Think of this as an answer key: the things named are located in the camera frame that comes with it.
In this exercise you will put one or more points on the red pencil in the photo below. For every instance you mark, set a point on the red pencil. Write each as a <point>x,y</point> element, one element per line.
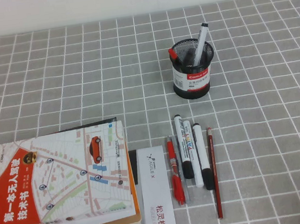
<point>215,178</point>

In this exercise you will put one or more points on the large white marker black cap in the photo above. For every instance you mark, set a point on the large white marker black cap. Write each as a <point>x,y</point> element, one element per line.
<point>183,146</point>

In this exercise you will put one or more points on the plain white marker black cap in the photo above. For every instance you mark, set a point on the plain white marker black cap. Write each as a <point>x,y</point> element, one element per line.
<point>200,149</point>

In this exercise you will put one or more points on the red capped pen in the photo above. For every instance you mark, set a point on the red capped pen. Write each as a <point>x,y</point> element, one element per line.
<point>172,53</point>

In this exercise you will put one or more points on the orange map cover book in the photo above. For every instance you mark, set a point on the orange map cover book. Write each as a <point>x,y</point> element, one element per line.
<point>63,170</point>

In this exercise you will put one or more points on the grey checked tablecloth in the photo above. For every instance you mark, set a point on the grey checked tablecloth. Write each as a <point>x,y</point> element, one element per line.
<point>51,75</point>

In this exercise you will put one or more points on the white paint marker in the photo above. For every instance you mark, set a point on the white paint marker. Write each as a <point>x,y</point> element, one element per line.
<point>195,166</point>

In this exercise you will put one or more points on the white booklet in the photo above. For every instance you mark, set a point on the white booklet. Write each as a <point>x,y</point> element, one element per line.
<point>154,188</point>

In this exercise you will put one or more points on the grey white marker black tip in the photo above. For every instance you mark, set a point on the grey white marker black tip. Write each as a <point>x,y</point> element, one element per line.
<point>201,39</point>

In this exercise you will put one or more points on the black mesh pen holder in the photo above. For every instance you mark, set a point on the black mesh pen holder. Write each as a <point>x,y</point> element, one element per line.
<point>196,89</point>

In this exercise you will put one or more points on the clear grey pen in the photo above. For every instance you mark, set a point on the clear grey pen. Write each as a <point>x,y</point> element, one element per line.
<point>186,192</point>

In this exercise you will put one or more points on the red gel pen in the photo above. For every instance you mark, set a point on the red gel pen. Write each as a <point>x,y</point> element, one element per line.
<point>176,180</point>

